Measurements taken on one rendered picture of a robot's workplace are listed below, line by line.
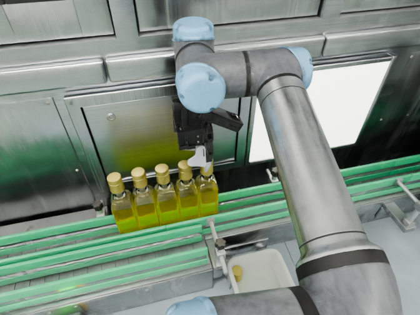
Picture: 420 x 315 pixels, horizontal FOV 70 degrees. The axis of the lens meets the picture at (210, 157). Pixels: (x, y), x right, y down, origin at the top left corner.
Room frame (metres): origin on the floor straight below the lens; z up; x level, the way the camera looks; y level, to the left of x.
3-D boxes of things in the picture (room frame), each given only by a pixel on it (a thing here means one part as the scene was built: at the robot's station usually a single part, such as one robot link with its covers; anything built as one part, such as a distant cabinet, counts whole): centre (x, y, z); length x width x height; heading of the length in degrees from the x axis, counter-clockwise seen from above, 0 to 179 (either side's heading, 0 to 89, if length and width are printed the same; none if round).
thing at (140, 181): (0.51, 0.18, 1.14); 0.04 x 0.04 x 0.04
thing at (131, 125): (0.72, -0.09, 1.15); 0.90 x 0.03 x 0.34; 104
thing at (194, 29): (0.55, 0.03, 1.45); 0.09 x 0.08 x 0.11; 6
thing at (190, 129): (0.55, 0.04, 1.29); 0.09 x 0.08 x 0.12; 104
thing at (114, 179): (0.50, 0.23, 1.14); 0.04 x 0.04 x 0.04
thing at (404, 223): (0.59, -0.64, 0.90); 0.17 x 0.05 x 0.22; 14
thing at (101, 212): (0.55, 0.33, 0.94); 0.07 x 0.04 x 0.13; 14
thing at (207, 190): (0.56, 0.01, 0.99); 0.06 x 0.06 x 0.21; 14
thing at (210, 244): (0.45, -0.01, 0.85); 0.09 x 0.04 x 0.07; 14
